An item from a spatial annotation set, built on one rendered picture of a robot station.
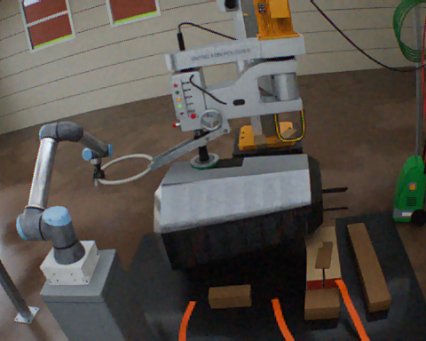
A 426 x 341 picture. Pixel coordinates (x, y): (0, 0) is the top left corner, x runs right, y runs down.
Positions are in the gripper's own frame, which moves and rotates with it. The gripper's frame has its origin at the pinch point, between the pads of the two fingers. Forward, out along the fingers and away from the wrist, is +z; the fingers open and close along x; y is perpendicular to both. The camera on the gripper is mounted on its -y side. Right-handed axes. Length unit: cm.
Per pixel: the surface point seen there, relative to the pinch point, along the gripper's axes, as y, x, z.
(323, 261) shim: 127, 116, 48
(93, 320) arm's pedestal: 119, -43, 32
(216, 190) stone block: 71, 65, -3
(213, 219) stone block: 79, 57, 13
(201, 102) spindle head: 53, 68, -60
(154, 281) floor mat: 31, 23, 81
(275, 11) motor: 95, 104, -121
